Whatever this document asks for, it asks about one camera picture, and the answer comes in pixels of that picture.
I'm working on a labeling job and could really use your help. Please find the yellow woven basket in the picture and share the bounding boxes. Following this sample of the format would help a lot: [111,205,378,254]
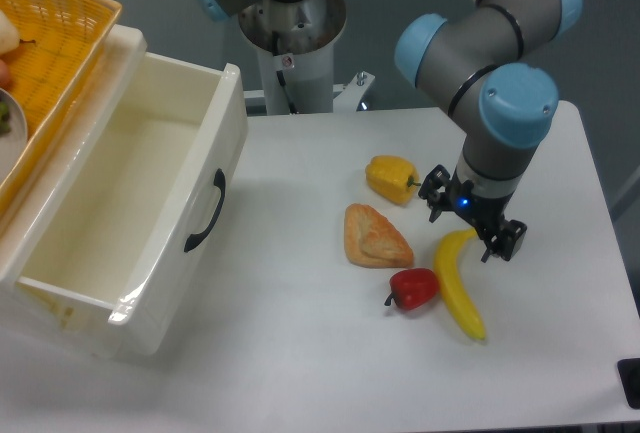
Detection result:
[1,0,122,213]

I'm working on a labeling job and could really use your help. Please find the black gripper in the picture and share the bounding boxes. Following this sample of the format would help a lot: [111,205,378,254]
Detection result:
[418,165,527,262]

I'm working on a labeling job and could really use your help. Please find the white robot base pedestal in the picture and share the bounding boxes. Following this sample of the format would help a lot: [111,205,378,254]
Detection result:
[239,0,375,115]

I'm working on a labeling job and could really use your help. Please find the red bell pepper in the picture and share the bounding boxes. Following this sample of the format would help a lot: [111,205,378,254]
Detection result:
[384,268,440,311]

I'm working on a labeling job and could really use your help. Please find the white pear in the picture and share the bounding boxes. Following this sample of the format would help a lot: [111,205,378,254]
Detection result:
[0,11,37,60]

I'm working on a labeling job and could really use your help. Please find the black cable on pedestal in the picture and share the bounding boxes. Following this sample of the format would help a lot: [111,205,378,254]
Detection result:
[271,31,301,115]

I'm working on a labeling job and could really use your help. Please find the grey plate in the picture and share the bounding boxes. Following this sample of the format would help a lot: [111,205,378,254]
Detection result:
[0,89,28,182]

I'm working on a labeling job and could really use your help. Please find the black object at table edge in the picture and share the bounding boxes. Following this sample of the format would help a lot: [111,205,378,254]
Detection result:
[617,358,640,410]

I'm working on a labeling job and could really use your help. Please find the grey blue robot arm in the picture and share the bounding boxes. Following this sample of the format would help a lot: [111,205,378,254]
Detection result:
[198,0,583,260]

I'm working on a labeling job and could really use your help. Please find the white plastic drawer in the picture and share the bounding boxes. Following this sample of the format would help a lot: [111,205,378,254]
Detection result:
[1,53,248,357]

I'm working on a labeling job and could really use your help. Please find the yellow banana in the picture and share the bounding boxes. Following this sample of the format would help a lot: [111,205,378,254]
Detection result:
[433,229,486,341]

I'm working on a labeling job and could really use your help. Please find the yellow bell pepper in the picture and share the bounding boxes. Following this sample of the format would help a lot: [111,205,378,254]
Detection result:
[365,155,421,205]

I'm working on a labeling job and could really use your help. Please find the black drawer handle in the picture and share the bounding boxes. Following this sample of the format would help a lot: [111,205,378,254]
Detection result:
[183,168,227,253]

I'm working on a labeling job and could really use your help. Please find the triangular pastry bread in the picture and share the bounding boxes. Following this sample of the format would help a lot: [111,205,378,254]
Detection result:
[343,203,414,268]

